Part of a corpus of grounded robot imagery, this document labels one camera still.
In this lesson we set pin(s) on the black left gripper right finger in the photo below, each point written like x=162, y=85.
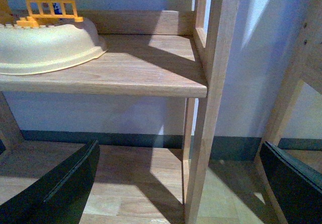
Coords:
x=295, y=185

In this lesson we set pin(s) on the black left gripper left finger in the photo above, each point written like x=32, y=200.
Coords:
x=59, y=196

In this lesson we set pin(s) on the cream plastic toy base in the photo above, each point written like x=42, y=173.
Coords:
x=26, y=51

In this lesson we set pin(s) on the light wooden shelf unit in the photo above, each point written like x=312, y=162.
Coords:
x=168, y=182

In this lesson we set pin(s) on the orange toy fence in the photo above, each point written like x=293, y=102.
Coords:
x=41, y=12

